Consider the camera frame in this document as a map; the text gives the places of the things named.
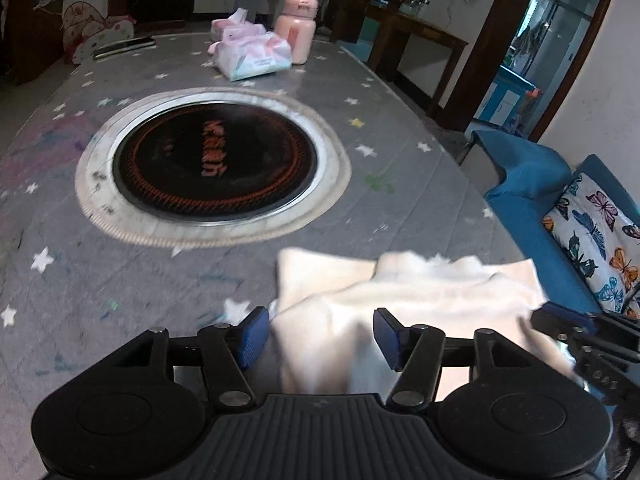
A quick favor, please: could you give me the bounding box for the brown wooden door frame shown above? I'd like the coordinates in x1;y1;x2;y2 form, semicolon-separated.
440;0;621;143

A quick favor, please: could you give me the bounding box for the dark wooden bookshelf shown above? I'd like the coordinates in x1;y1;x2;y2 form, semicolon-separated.
0;0;68;83

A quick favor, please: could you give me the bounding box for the pastel tissue pack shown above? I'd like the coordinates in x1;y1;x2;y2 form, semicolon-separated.
214;30;293;82

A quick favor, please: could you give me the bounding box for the light blue cabinet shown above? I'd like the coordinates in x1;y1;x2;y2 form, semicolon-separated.
481;65;541;133

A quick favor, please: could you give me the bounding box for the cream garment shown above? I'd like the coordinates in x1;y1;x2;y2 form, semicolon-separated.
270;247;576;396

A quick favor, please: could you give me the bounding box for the round black induction cooktop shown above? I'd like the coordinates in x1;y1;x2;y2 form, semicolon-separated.
75;87;351;248

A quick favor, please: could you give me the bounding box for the pink thermos bottle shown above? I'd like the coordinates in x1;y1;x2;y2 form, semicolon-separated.
275;0;318;66

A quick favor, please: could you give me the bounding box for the butterfly print cushion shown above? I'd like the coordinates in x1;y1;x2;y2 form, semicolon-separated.
542;172;640;320

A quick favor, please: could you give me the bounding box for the pink tissue box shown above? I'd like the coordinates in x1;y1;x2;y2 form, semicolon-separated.
207;7;266;56

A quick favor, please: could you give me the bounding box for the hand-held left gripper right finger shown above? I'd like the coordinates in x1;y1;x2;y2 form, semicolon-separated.
373;307;533;409

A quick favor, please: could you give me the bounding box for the pink children's play tent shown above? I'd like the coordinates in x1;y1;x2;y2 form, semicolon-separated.
61;0;137;65

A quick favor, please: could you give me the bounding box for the brown wooden desk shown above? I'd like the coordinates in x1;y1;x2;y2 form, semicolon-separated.
330;7;470;121

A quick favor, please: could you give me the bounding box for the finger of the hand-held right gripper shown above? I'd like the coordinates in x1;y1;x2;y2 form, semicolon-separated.
531;301;640;353
562;340;640;397

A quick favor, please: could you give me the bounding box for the blue sofa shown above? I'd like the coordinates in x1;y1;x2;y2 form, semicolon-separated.
470;130;640;318

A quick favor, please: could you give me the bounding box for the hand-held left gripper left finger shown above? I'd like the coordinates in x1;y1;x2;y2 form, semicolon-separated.
115;306;271;409

